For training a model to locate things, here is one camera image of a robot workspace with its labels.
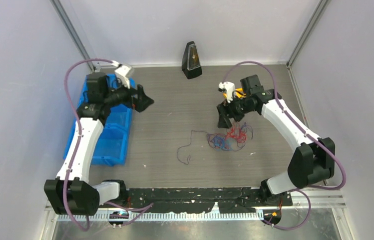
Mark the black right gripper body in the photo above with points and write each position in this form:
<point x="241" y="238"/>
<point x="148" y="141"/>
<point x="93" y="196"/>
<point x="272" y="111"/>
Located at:
<point x="237" y="108"/>

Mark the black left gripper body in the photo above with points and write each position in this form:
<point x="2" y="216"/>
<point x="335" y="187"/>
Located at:
<point x="132" y="104"/>

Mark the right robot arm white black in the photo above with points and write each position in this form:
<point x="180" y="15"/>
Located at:
<point x="310" y="163"/>

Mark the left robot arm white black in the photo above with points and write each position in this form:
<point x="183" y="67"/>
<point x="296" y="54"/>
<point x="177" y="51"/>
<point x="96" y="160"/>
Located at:
<point x="70" y="192"/>

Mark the yellow triangular plastic piece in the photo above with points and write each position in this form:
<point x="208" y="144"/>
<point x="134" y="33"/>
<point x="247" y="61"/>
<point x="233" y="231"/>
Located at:
<point x="238" y="93"/>

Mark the blue plastic bin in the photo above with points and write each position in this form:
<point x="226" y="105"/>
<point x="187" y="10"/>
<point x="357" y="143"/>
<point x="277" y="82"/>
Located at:
<point x="112" y="145"/>

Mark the black metronome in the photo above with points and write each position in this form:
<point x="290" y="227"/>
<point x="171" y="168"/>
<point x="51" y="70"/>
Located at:
<point x="191" y="65"/>

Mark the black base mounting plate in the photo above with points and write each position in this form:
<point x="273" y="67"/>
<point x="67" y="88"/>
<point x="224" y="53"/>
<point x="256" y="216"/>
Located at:
<point x="199" y="199"/>

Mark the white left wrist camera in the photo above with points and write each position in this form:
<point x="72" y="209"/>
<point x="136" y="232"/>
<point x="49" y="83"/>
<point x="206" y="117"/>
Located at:
<point x="123" y="72"/>

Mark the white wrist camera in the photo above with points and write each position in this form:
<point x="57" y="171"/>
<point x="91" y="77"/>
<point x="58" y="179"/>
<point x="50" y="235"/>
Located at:
<point x="228" y="88"/>
<point x="123" y="72"/>

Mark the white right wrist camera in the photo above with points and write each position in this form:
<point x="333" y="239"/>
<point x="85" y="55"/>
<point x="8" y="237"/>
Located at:
<point x="228" y="88"/>

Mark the perforated metal rail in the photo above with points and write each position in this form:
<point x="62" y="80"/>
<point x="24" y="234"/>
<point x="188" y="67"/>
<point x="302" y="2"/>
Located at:
<point x="214" y="215"/>

